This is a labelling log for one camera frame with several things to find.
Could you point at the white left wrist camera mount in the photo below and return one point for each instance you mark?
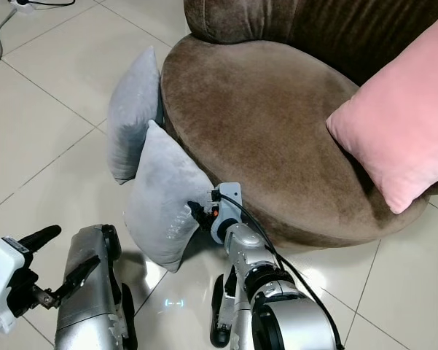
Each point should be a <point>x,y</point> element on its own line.
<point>4,273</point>

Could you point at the silver black robot right leg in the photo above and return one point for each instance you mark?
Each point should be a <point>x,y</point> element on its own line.
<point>220,313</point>

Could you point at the grey velvet pillow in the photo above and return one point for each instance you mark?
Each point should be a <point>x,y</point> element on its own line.
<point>164,197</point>
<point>133,117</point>

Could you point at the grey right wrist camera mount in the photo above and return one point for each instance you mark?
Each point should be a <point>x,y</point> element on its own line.
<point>229,211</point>

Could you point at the brown sofa back cushion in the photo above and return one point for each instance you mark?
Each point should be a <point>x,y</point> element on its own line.
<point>306,29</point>

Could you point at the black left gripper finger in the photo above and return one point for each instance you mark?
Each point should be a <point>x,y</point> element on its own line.
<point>76,278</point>
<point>41,237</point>

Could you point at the white power strip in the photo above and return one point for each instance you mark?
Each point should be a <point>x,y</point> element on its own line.
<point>23,6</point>

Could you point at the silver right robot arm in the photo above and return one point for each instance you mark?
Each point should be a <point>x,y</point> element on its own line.
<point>284,313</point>

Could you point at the silver robot left leg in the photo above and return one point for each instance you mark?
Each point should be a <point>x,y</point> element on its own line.
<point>91,321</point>

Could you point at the brown velvet round sofa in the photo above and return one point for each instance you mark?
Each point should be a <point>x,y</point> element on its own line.
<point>255,124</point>

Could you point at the pink velvet pillow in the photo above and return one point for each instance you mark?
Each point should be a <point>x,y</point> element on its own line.
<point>393,124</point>

